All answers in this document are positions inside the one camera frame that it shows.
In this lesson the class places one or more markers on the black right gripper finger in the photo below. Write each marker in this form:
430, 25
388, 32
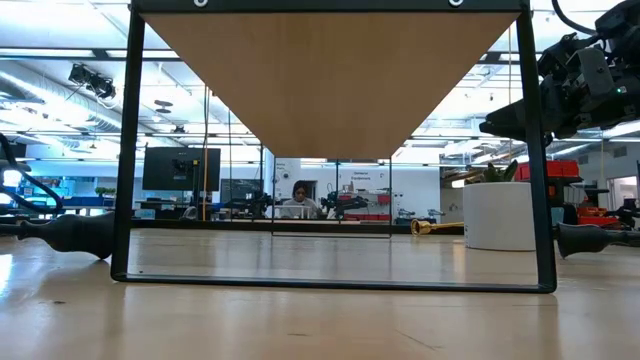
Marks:
505, 122

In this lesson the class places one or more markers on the gold candlestick holder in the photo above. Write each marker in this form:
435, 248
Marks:
422, 227

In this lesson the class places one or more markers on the black candlestick holder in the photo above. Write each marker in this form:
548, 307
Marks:
75, 232
580, 239

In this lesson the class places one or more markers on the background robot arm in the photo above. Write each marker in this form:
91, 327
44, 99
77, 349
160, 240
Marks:
345, 204

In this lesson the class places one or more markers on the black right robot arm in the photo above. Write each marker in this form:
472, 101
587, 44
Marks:
622, 22

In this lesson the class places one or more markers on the red storage bins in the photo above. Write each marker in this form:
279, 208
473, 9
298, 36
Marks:
560, 170
597, 216

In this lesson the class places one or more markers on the succulent in white pot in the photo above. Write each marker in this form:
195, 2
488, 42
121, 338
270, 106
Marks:
495, 215

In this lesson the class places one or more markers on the person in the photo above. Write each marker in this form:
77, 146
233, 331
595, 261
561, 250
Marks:
300, 200

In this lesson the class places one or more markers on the black background monitor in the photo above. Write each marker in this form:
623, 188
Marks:
180, 167

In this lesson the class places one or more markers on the black ceiling device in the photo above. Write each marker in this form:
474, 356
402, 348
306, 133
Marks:
92, 81

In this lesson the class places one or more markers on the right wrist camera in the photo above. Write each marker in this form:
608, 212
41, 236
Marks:
592, 75

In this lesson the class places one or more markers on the wooden shelf with black frame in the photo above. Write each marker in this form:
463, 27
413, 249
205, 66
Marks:
325, 75

